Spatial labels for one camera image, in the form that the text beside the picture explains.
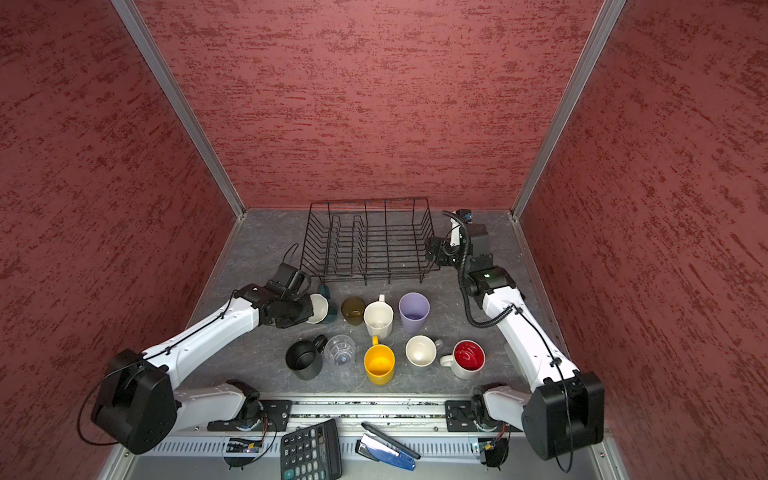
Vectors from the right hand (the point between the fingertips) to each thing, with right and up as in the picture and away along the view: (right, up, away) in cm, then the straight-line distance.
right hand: (436, 246), depth 81 cm
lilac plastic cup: (-6, -19, +5) cm, 20 cm away
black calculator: (-31, -48, -13) cm, 59 cm away
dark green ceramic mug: (-32, -16, +1) cm, 36 cm away
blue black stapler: (-16, -47, -12) cm, 51 cm away
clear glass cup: (-28, -31, +4) cm, 42 cm away
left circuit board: (-51, -50, -8) cm, 71 cm away
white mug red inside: (+9, -32, 0) cm, 33 cm away
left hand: (-36, -21, +3) cm, 42 cm away
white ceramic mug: (-16, -21, +6) cm, 27 cm away
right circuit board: (+13, -50, -10) cm, 53 cm away
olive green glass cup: (-25, -20, +11) cm, 34 cm away
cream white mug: (-4, -29, -1) cm, 29 cm away
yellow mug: (-16, -34, +2) cm, 37 cm away
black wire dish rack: (-22, +2, +28) cm, 36 cm away
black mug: (-37, -32, +1) cm, 49 cm away
